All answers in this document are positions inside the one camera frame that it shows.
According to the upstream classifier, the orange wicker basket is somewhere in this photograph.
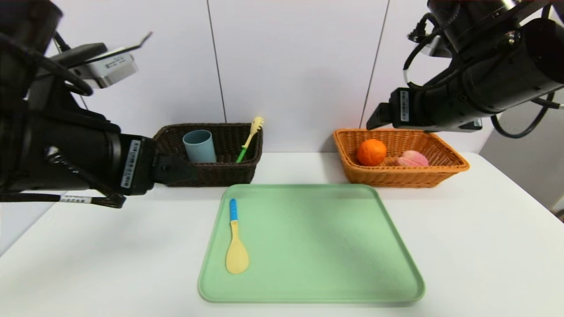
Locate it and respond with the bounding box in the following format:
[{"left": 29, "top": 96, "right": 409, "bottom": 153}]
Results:
[{"left": 333, "top": 128, "right": 470, "bottom": 188}]

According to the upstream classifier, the thin black hanging cable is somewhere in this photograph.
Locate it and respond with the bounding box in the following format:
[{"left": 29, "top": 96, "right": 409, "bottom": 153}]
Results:
[{"left": 490, "top": 90, "right": 564, "bottom": 139}]

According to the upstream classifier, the black cable with white tag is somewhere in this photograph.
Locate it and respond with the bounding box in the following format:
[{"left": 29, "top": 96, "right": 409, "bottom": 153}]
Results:
[{"left": 403, "top": 13, "right": 441, "bottom": 86}]

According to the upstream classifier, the black left camera cable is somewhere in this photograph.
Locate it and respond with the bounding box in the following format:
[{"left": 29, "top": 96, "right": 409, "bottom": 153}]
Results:
[{"left": 0, "top": 31, "right": 94, "bottom": 96}]

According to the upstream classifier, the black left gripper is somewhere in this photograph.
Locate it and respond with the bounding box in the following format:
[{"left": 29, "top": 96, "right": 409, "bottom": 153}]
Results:
[{"left": 41, "top": 117, "right": 199, "bottom": 196}]

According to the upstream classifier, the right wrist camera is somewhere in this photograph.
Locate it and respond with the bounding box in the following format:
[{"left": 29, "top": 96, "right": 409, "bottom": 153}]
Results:
[{"left": 414, "top": 33, "right": 454, "bottom": 59}]

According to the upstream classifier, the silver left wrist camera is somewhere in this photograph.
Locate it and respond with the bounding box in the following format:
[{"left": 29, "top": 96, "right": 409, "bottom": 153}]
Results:
[{"left": 48, "top": 31, "right": 152, "bottom": 88}]

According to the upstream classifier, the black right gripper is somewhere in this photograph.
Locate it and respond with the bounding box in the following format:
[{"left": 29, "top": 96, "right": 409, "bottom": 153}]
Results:
[{"left": 366, "top": 70, "right": 465, "bottom": 133}]

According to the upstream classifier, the yellow spoon with blue handle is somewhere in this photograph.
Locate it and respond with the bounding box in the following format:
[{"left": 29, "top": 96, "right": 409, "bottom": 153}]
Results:
[{"left": 226, "top": 199, "right": 250, "bottom": 274}]

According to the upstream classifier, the red yellow peach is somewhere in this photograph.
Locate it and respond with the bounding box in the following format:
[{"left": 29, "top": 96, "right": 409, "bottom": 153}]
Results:
[{"left": 393, "top": 150, "right": 430, "bottom": 167}]

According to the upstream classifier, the yellow pasta fork green handle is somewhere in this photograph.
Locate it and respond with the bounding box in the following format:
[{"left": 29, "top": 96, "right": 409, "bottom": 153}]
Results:
[{"left": 236, "top": 116, "right": 265, "bottom": 163}]

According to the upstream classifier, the light green plastic tray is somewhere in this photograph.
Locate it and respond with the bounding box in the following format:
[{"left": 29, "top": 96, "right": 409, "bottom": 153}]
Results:
[{"left": 198, "top": 184, "right": 426, "bottom": 303}]

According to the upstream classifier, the dark brown wicker basket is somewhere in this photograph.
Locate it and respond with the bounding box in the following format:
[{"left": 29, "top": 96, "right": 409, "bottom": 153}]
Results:
[{"left": 152, "top": 123, "right": 263, "bottom": 188}]

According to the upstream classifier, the orange fruit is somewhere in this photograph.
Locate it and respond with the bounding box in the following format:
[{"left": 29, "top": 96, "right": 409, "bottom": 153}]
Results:
[{"left": 356, "top": 139, "right": 388, "bottom": 167}]

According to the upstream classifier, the grey blue plastic cup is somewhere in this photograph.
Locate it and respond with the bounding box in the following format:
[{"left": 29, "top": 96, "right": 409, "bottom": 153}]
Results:
[{"left": 183, "top": 129, "right": 217, "bottom": 163}]

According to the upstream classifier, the thin black cable white label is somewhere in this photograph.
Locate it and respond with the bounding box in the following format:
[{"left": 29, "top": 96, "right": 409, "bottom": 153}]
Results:
[{"left": 0, "top": 192, "right": 126, "bottom": 209}]

